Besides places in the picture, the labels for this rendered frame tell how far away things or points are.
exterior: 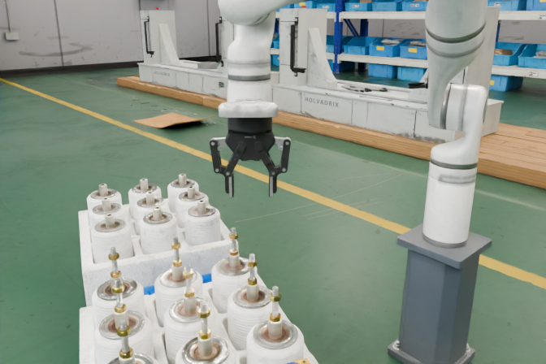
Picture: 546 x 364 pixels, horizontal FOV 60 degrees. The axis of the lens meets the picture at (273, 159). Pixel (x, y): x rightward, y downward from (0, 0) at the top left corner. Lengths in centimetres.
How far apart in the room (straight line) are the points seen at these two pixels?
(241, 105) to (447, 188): 48
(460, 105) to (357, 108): 207
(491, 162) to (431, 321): 152
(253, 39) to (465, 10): 32
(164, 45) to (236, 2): 438
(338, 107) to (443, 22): 236
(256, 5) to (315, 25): 281
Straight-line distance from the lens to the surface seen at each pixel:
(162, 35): 512
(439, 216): 103
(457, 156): 98
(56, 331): 137
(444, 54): 83
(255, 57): 74
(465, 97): 97
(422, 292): 110
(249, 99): 75
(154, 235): 125
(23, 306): 151
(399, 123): 284
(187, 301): 88
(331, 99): 313
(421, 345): 116
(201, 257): 127
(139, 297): 97
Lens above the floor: 76
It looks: 17 degrees down
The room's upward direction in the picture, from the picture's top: straight up
